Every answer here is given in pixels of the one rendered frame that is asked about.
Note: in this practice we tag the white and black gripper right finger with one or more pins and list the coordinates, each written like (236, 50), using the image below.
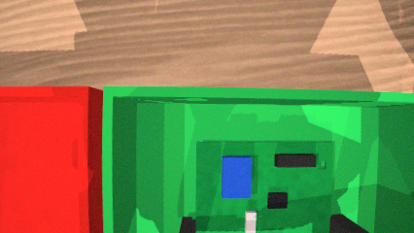
(341, 224)

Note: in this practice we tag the red bin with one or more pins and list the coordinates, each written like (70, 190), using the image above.
(47, 153)

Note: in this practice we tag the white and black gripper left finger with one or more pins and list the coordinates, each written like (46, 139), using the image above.
(188, 225)

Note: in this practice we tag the green circuit board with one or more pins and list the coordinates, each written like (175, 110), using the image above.
(263, 187)

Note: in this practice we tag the green open bin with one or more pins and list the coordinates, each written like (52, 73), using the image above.
(149, 136)

